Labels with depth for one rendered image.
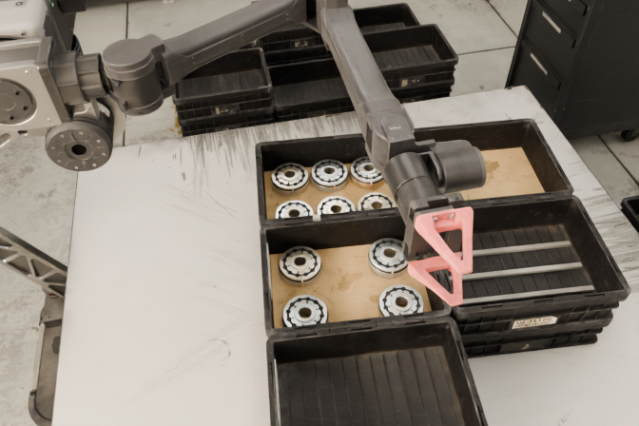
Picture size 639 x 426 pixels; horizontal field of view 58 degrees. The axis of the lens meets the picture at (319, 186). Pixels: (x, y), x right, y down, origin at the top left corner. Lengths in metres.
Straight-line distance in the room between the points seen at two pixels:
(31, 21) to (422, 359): 1.00
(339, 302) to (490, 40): 2.72
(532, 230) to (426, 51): 1.38
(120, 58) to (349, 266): 0.77
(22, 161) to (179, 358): 1.98
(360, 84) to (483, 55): 2.84
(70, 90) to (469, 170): 0.63
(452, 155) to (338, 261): 0.73
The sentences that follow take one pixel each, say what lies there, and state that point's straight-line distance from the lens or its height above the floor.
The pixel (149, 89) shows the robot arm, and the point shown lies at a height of 1.44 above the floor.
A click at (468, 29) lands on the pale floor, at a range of 3.94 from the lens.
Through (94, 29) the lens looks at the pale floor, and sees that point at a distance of 4.18.
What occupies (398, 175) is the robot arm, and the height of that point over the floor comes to 1.48.
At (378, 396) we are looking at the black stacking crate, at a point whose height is 0.83.
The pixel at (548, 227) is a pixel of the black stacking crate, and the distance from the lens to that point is 1.63.
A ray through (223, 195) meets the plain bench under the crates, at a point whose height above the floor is 0.70.
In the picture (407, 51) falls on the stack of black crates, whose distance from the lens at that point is 2.78.
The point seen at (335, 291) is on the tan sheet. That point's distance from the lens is 1.41.
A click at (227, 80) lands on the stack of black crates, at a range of 2.62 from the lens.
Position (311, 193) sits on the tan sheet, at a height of 0.83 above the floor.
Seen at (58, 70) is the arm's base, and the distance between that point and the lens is 1.02.
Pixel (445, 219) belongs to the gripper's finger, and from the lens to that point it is 0.69.
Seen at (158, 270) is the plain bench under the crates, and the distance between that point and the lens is 1.68.
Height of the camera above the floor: 2.01
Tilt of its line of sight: 47 degrees down
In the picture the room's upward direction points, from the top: 1 degrees counter-clockwise
